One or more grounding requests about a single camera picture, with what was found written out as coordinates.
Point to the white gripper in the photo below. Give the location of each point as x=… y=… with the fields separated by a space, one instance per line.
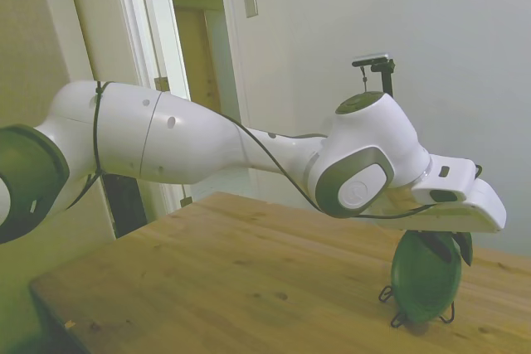
x=483 y=213

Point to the green plate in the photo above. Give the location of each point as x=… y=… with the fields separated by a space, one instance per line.
x=419 y=283

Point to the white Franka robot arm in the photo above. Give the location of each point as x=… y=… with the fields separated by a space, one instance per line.
x=186 y=142

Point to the wooden inner door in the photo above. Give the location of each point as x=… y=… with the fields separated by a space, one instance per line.
x=197 y=55

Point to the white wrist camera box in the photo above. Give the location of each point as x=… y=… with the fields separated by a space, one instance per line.
x=450 y=180

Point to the black exterior camera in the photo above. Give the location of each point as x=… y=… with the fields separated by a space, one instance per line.
x=371 y=58

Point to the white wall switch plate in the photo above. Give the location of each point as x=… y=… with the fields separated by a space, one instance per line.
x=250 y=2

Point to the white door frame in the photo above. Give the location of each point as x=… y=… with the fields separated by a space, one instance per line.
x=143 y=22

